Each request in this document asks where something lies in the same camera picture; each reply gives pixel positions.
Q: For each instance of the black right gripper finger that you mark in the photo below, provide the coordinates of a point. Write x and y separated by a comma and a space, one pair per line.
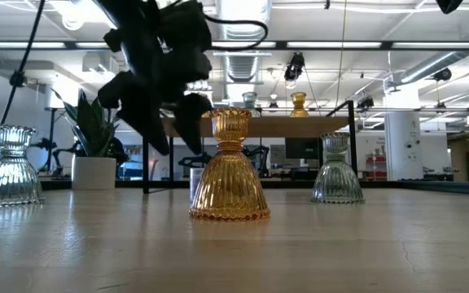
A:
449, 5

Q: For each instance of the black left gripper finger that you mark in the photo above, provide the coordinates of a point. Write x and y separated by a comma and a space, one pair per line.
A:
191, 118
137, 101

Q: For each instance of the clear glass candle holder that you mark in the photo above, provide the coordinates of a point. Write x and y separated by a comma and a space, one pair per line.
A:
10, 179
251, 101

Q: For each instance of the clear ribbed glass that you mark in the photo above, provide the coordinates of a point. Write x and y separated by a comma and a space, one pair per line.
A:
336, 179

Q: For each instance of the black background robot arm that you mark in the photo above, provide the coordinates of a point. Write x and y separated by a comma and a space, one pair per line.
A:
194, 160
257, 156

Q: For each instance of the green snake plant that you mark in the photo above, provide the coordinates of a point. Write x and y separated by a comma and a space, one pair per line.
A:
92, 130

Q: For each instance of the black ceiling spot lamp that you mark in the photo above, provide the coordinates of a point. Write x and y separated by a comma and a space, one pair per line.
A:
443, 74
17, 79
365, 102
295, 65

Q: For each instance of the white plant pot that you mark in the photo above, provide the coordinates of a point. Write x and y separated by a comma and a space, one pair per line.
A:
94, 173

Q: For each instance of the wooden shelf black metal legs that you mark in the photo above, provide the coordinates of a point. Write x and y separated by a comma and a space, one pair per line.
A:
299, 127

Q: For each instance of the black monitor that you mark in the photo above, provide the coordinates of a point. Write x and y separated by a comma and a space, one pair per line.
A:
301, 148

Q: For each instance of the white round column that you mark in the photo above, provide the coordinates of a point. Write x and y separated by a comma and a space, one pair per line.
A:
397, 130

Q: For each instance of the red storage rack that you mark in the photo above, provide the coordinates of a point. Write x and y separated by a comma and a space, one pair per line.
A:
375, 160

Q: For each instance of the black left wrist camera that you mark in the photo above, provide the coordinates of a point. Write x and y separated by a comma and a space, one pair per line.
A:
185, 28

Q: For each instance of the black aluminium rig frame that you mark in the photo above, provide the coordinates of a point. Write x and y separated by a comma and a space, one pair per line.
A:
422, 45

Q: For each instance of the silver ceiling duct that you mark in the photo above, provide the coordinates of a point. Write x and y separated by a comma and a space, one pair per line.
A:
242, 24

